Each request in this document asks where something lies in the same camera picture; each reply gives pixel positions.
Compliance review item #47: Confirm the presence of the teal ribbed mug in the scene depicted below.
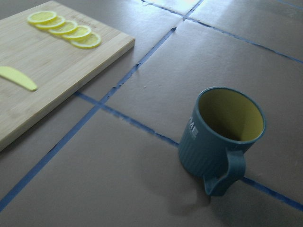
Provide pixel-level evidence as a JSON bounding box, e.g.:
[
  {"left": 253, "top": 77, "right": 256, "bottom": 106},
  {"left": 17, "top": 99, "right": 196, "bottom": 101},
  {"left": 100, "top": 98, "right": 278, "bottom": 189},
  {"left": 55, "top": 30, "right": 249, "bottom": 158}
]
[{"left": 178, "top": 87, "right": 266, "bottom": 196}]

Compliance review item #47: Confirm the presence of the wooden cutting board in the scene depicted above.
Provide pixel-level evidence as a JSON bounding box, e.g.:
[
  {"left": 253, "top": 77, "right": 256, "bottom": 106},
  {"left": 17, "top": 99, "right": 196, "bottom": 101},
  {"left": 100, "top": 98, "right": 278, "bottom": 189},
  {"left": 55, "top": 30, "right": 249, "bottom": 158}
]
[{"left": 0, "top": 1, "right": 135, "bottom": 148}]

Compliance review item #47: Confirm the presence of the yellow plastic knife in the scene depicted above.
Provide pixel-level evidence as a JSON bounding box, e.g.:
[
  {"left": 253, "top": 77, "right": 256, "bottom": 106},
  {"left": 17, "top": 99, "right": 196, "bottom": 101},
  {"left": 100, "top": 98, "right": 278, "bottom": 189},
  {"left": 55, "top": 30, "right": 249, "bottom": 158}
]
[{"left": 0, "top": 66, "right": 38, "bottom": 91}]

